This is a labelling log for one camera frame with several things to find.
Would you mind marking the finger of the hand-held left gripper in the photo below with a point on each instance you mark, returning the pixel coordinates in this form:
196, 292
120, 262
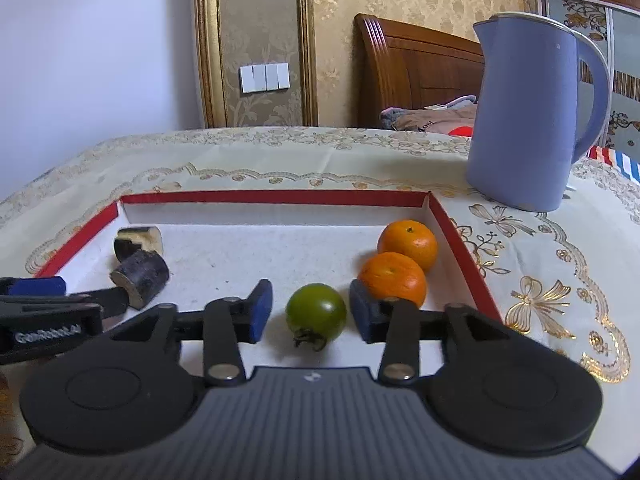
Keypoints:
110, 302
40, 286

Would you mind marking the pile of clothes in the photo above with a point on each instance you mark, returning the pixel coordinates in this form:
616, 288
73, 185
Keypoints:
430, 117

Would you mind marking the red cardboard box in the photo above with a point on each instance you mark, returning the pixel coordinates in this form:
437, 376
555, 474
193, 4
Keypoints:
250, 255

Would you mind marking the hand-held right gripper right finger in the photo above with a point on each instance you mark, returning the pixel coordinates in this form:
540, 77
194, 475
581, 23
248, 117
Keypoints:
362, 310

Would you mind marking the floral sliding-door wardrobe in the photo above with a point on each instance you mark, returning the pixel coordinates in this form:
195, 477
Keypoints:
620, 35

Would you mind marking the cream gold-patterned tablecloth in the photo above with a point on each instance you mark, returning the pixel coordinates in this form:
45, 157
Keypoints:
560, 245

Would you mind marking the dark sugarcane piece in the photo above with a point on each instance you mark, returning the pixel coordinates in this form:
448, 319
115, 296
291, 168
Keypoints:
142, 277
140, 240

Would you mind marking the gold wall frame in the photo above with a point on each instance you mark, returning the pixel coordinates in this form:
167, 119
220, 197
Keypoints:
206, 50

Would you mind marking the wooden bed headboard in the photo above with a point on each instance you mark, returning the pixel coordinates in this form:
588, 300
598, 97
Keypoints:
415, 70

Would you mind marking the green tomato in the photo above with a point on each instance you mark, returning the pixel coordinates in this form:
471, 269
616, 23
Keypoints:
316, 310

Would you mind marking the white wall switch panel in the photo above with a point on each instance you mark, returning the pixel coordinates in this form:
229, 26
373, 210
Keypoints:
264, 78

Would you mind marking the orange mandarin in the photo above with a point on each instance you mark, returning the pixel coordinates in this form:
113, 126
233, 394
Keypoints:
393, 278
407, 243

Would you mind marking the blue electric kettle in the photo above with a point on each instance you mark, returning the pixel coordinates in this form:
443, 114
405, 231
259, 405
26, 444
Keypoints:
520, 110

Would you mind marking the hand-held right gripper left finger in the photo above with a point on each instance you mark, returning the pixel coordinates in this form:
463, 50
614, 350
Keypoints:
261, 310

